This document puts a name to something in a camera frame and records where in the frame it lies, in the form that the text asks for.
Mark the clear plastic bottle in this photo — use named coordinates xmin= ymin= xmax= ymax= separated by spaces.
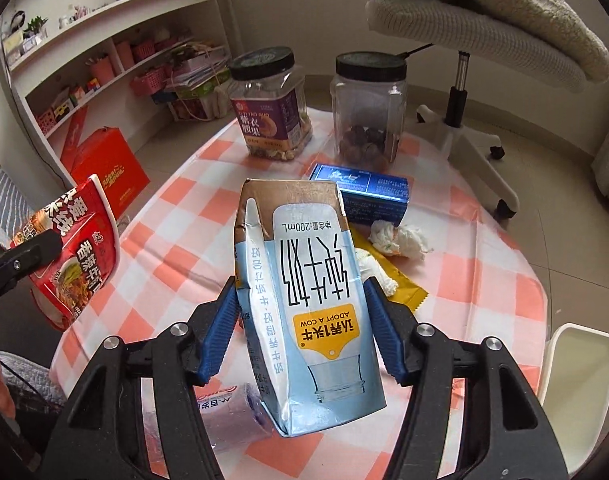
xmin=144 ymin=382 xmax=274 ymax=453

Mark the grey office chair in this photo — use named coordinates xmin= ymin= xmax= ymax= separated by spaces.
xmin=351 ymin=0 xmax=609 ymax=221

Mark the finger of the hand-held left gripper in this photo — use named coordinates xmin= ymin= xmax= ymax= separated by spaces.
xmin=0 ymin=230 xmax=65 ymax=311

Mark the clear jar with dark fruits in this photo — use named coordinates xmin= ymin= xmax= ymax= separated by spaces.
xmin=331 ymin=52 xmax=409 ymax=171

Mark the crumpled white tissue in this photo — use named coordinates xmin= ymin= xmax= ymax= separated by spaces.
xmin=368 ymin=220 xmax=427 ymax=261
xmin=355 ymin=247 xmax=399 ymax=297

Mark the red gift box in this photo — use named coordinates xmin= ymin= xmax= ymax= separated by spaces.
xmin=59 ymin=107 xmax=151 ymax=221

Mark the blue cardboard box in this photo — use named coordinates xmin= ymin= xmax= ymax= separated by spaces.
xmin=308 ymin=163 xmax=411 ymax=226

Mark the red instant noodle cup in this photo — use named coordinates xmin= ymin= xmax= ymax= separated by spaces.
xmin=10 ymin=175 xmax=121 ymax=332

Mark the white bookshelf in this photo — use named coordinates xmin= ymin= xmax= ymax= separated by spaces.
xmin=0 ymin=0 xmax=235 ymax=186

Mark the stack of papers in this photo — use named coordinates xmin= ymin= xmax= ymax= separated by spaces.
xmin=164 ymin=45 xmax=230 ymax=101

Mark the orange white checkered tablecloth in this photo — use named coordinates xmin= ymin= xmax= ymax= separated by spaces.
xmin=49 ymin=105 xmax=552 ymax=480

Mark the pink plastic basket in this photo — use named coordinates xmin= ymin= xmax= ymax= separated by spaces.
xmin=129 ymin=42 xmax=158 ymax=63
xmin=130 ymin=69 xmax=166 ymax=97

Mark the grey cloth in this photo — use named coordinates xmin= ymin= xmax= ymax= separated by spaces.
xmin=0 ymin=352 xmax=68 ymax=413

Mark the yellow snack wrapper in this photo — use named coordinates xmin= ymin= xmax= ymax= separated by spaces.
xmin=354 ymin=240 xmax=427 ymax=316

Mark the light blue milk carton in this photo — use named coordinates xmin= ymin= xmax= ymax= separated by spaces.
xmin=233 ymin=177 xmax=389 ymax=438

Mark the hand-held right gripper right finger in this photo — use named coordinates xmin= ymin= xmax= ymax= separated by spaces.
xmin=361 ymin=276 xmax=567 ymax=480

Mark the purple label nut jar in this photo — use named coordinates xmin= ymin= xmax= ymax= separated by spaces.
xmin=228 ymin=46 xmax=313 ymax=162

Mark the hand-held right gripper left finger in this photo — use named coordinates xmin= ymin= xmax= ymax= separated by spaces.
xmin=44 ymin=275 xmax=242 ymax=480

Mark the white waste bin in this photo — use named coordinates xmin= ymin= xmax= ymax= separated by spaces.
xmin=537 ymin=324 xmax=609 ymax=480

